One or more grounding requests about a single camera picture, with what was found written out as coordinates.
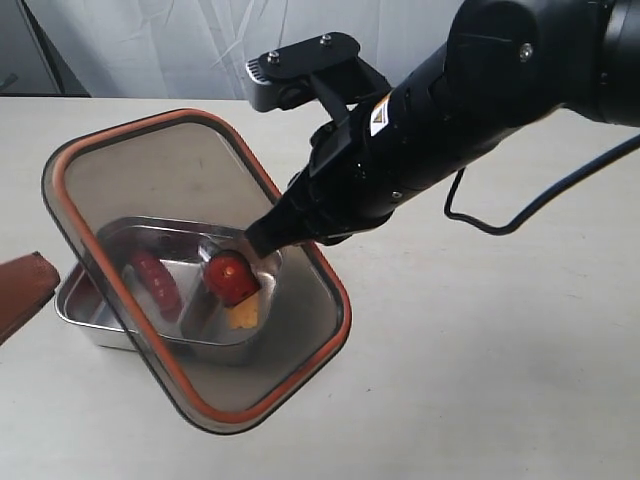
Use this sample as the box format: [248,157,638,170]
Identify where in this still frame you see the white backdrop curtain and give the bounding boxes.
[22,0,640,105]

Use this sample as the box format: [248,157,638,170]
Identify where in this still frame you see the smoked transparent plastic lid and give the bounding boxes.
[41,109,352,435]

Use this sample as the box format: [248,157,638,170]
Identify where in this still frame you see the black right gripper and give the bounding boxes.
[244,59,505,259]

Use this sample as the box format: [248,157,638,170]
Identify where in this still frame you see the stainless steel lunch box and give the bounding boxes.
[55,216,282,367]

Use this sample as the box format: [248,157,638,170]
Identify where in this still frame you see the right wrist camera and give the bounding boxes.
[245,32,391,123]

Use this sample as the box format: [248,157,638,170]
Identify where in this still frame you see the red toy sausage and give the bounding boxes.
[130,250,182,314]

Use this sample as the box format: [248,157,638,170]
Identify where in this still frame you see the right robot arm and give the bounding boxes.
[246,1,639,257]

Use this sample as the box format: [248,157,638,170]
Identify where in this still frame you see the yellow toy cheese wedge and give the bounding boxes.
[225,293,260,330]

